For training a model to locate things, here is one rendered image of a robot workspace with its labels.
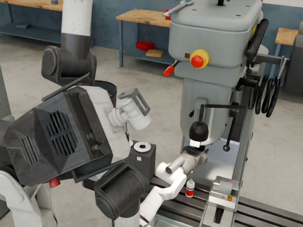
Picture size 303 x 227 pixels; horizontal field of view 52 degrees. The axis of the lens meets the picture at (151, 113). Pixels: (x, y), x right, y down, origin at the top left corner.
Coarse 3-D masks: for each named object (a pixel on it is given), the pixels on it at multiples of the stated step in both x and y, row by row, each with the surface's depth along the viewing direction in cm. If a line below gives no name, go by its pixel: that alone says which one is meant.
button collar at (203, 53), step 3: (195, 51) 98; (198, 51) 98; (201, 51) 98; (204, 51) 98; (192, 54) 99; (195, 54) 99; (198, 54) 98; (201, 54) 98; (204, 54) 98; (207, 54) 98; (192, 57) 100; (204, 57) 98; (207, 57) 98; (204, 60) 98; (207, 60) 98; (204, 63) 99; (207, 63) 99; (204, 66) 100
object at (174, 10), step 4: (184, 0) 112; (180, 4) 106; (184, 4) 107; (188, 4) 108; (192, 4) 110; (176, 8) 100; (180, 8) 102; (168, 12) 95; (172, 12) 95; (164, 16) 93; (168, 16) 92
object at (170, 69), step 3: (177, 60) 113; (174, 63) 111; (177, 63) 111; (171, 66) 106; (174, 66) 109; (168, 69) 104; (171, 69) 105; (165, 72) 103; (168, 72) 103; (171, 72) 105; (165, 75) 104; (168, 75) 104
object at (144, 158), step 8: (136, 144) 165; (144, 144) 165; (152, 144) 168; (136, 152) 161; (144, 152) 160; (152, 152) 162; (128, 160) 163; (136, 160) 161; (144, 160) 160; (152, 160) 165; (144, 168) 162; (152, 168) 169
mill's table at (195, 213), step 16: (208, 192) 164; (160, 208) 159; (176, 208) 154; (192, 208) 154; (240, 208) 155; (256, 208) 157; (272, 208) 156; (192, 224) 154; (240, 224) 146; (256, 224) 147; (272, 224) 150; (288, 224) 148
